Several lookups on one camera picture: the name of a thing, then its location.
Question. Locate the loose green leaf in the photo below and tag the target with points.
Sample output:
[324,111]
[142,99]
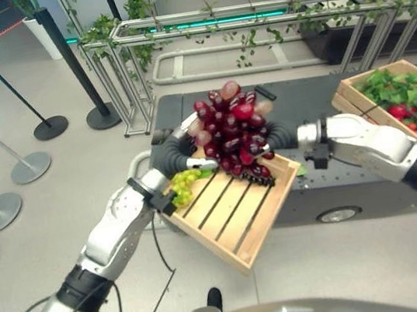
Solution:
[300,171]

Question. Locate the wooden crate with produce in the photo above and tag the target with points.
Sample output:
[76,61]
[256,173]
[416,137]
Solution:
[349,97]

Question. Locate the green grape bunch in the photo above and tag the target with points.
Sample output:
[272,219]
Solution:
[182,185]

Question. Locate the aluminium profile frame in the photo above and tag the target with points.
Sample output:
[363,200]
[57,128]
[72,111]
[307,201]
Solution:
[127,58]

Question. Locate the red grape bunch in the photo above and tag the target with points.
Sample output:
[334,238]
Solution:
[234,132]

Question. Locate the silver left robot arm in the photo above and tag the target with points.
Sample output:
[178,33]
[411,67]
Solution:
[118,232]

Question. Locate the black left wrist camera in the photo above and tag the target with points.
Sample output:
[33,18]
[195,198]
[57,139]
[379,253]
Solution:
[164,203]

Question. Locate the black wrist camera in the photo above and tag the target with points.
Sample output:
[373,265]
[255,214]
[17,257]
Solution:
[318,157]
[164,203]

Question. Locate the dark grey wheeled cart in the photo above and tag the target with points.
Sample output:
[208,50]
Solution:
[303,106]

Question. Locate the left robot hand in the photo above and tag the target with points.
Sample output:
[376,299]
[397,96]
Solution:
[169,154]

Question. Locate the green leafy produce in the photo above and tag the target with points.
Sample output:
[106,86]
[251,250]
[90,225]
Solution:
[386,86]

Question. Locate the black box under frame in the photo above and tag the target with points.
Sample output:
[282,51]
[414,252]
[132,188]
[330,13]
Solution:
[352,40]

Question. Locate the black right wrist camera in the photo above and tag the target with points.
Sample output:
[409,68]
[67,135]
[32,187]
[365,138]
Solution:
[318,157]

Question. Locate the thick black stanchion post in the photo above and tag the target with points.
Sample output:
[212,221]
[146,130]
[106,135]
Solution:
[73,66]

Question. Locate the thin black stanchion pole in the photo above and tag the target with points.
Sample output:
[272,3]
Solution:
[49,126]

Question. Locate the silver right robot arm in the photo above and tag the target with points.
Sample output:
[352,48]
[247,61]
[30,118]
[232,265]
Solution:
[371,139]

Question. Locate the white planter pot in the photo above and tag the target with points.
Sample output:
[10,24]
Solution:
[42,39]

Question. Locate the green artificial vines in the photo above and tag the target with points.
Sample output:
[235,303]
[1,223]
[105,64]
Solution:
[107,31]

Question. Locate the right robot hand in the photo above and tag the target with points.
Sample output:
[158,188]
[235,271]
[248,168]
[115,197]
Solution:
[284,137]

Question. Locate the empty slatted wooden crate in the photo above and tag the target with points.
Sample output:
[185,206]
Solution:
[232,211]

